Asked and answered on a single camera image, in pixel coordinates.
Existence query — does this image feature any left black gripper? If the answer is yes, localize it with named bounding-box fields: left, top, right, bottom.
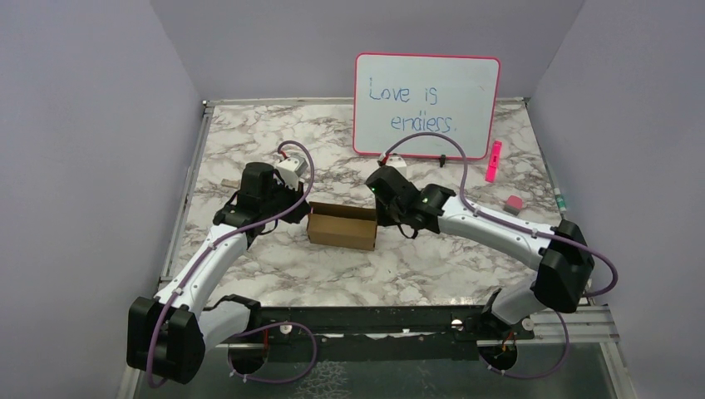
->
left=262, top=176, right=313, bottom=224

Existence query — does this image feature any brown cardboard box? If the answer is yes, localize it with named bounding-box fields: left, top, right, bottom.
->
left=307, top=202, right=377, bottom=251

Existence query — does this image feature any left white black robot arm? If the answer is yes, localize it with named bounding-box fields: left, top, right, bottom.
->
left=126, top=156, right=310, bottom=384

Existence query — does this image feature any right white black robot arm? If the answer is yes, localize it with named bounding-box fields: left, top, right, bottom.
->
left=365, top=165, right=594, bottom=338

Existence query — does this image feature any small wooden block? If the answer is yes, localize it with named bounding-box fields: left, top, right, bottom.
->
left=221, top=179, right=238, bottom=189

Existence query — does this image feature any pink highlighter marker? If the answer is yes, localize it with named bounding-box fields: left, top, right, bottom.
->
left=485, top=140, right=503, bottom=183

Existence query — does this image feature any pink framed whiteboard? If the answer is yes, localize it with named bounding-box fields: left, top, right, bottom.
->
left=352, top=52, right=501, bottom=160

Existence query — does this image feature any pink grey eraser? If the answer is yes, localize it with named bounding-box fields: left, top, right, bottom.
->
left=503, top=195, right=524, bottom=215

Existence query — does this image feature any green white marker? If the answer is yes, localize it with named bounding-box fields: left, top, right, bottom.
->
left=554, top=188, right=567, bottom=214

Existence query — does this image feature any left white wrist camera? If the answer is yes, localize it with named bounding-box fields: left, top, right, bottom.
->
left=275, top=156, right=308, bottom=190

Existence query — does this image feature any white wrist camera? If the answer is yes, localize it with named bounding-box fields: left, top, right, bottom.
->
left=385, top=155, right=407, bottom=177
left=275, top=156, right=308, bottom=190

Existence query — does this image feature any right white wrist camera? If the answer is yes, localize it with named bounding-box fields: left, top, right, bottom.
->
left=385, top=155, right=407, bottom=177

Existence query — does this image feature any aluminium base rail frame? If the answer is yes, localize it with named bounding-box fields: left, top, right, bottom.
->
left=119, top=305, right=635, bottom=398

